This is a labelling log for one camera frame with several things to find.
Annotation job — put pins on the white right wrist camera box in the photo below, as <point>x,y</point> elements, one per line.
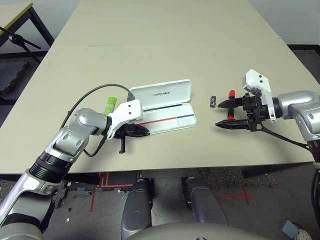
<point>257,78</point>

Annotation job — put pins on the small black eraser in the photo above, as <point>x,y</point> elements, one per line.
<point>213,101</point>

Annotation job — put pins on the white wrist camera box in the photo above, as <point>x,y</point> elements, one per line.
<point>257,78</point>
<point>127,110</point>

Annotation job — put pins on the grey right robot leg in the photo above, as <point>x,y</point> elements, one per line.
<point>205,205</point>

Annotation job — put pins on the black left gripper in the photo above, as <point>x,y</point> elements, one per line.
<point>125,131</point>

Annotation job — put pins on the black table underframe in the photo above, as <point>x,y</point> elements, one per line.
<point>170,174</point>

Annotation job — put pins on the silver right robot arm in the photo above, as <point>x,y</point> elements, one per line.
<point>297,102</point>

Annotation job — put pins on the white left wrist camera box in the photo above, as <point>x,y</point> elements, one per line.
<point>127,110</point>

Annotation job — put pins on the blue-grey foot pedal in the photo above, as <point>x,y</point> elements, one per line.
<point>288,228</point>

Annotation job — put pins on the black foam mat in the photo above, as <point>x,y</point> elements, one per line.
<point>10,75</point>

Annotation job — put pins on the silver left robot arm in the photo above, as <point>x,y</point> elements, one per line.
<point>75,130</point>

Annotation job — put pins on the grey left robot leg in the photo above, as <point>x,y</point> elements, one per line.
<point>136,207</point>

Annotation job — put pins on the beige side table black frame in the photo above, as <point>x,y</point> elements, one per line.
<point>12,15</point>

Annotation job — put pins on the white perforated shoe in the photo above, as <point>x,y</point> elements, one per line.
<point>305,235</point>

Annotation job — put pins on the black tripod stand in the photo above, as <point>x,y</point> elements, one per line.
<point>15,38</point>

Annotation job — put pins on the grey robot leg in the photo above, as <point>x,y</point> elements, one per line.
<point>136,207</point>
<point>205,205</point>

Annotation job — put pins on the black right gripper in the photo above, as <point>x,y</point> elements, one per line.
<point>252,105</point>

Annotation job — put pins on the black marker with red cap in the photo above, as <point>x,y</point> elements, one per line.
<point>232,93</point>

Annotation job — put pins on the green highlighter marker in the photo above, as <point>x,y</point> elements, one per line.
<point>111,103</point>

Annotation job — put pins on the grey robot torso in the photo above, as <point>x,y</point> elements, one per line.
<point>187,232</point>

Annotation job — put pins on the white plastic pencil case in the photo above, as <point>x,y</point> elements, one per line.
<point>172,95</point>

